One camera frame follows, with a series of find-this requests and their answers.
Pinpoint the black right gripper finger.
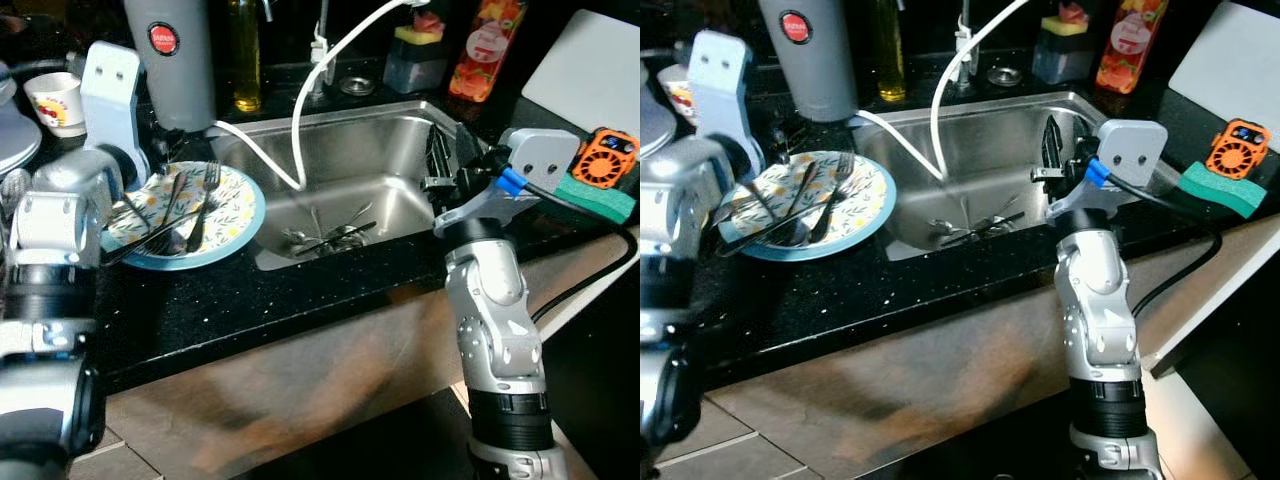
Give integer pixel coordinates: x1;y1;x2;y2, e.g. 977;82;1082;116
1030;114;1063;185
1060;110;1091;161
424;124;459;193
456;120;487;171

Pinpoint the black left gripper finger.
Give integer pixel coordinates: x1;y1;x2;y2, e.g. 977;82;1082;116
99;203;212;269
124;192;177;255
742;182;795;245
714;192;833;257

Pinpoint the stainless steel sink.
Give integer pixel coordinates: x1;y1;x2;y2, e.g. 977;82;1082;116
850;90;1151;263
205;98;506;272

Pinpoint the silver fork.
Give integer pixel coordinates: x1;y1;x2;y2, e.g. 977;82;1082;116
808;152;857;243
184;162;222;253

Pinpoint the floral plate with blue rim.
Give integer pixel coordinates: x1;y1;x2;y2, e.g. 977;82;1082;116
100;160;267;272
720;150;899;263

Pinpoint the grey soap dispenser with sponge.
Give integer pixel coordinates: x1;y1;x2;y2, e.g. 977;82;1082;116
1031;3;1093;86
384;10;448;96

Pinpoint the red orange dish soap bottle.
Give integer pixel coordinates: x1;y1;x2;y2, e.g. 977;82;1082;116
1094;0;1172;97
447;0;528;104

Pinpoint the silver cutlery piece in sink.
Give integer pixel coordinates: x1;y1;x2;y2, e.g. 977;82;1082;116
940;198;1027;249
298;204;379;257

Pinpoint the grey bottle with red logo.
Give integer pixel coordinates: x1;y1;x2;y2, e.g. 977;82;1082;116
122;0;218;133
757;0;860;124

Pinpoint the white mug with print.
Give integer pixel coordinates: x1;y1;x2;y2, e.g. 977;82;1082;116
655;64;703;127
24;71;89;139

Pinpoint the green sponge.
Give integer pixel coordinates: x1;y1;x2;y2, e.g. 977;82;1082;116
1176;160;1270;220
551;172;638;224

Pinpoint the grey round plate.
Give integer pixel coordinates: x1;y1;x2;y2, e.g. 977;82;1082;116
0;62;43;177
640;60;680;161

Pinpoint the orange black small device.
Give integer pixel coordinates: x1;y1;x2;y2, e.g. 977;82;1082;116
571;127;640;190
1204;118;1274;182

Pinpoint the olive oil glass bottle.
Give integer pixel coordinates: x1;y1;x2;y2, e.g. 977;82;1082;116
227;0;264;114
868;0;909;104

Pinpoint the silver spoon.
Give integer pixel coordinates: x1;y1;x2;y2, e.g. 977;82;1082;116
283;228;346;253
926;218;986;245

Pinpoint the chrome faucet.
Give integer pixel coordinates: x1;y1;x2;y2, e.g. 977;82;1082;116
953;0;979;89
309;0;337;101

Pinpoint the white cutting board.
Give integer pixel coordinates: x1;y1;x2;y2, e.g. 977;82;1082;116
1167;0;1280;127
520;9;641;137

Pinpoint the brown cabinet front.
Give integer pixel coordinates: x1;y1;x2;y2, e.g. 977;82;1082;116
95;228;641;480
700;215;1280;480

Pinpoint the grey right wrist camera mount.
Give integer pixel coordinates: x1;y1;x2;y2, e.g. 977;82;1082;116
1094;118;1170;198
496;127;582;207

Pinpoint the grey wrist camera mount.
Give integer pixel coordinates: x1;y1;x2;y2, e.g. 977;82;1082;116
79;42;153;163
496;127;582;207
687;30;768;151
1094;118;1170;198

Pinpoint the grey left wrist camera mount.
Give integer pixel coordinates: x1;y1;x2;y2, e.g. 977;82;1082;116
79;42;153;163
687;30;768;151

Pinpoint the white hose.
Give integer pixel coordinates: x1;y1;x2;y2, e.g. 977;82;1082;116
205;0;426;192
850;0;1051;183

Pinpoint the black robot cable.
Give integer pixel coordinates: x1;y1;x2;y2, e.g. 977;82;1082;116
1088;158;1224;321
500;165;641;325

